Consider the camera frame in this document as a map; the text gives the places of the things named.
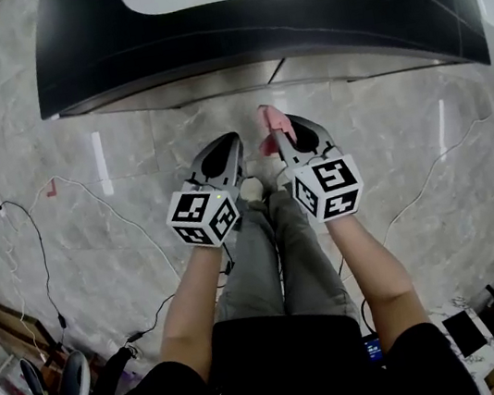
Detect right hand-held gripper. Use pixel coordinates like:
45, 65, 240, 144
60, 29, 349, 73
270, 104, 370, 229

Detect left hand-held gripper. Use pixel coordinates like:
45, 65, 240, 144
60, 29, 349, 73
153, 130, 260, 256

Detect pink knitted cloth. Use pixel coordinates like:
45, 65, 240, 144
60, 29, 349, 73
252, 99, 302, 159

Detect person's right forearm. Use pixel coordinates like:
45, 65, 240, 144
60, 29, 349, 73
325, 204, 437, 359

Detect person's left forearm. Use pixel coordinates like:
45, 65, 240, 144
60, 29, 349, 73
143, 241, 248, 389

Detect black vanity with white sink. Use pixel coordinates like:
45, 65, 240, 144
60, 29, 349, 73
19, 0, 493, 141

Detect person's grey trousers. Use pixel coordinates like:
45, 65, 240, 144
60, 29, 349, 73
199, 180, 362, 347

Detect small blue screen device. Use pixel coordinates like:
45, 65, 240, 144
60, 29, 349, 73
362, 336, 386, 365

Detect person's black shirt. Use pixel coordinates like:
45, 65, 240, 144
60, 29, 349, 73
97, 281, 481, 395

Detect grey office chair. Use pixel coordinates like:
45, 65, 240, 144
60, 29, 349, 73
50, 348, 95, 395

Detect white floor cable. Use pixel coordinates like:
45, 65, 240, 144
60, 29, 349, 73
23, 157, 182, 304
362, 112, 494, 248

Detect black adapter cable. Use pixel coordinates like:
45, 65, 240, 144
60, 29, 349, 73
118, 292, 185, 345

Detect black power cable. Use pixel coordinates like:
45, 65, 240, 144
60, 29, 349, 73
0, 192, 69, 339

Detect wooden shelf frame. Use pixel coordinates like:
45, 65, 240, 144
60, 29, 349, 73
0, 290, 63, 375

